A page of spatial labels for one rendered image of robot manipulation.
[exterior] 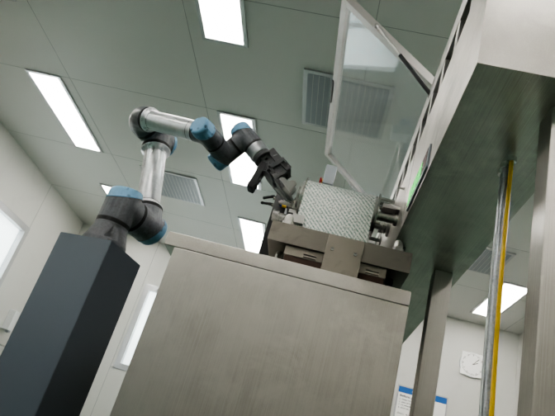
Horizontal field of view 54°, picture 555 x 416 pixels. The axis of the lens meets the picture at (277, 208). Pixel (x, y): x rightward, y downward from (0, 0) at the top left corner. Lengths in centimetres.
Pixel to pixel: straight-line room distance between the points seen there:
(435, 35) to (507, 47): 227
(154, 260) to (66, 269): 609
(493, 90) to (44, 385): 136
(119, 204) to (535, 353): 138
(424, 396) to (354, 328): 47
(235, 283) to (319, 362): 29
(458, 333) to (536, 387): 679
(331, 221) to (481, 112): 75
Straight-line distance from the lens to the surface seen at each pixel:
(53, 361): 172
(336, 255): 149
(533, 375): 93
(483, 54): 109
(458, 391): 754
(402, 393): 735
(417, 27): 334
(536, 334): 94
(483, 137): 124
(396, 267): 152
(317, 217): 177
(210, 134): 188
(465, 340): 770
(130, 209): 191
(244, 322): 139
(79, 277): 178
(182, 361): 139
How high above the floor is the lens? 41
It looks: 25 degrees up
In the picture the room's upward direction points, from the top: 17 degrees clockwise
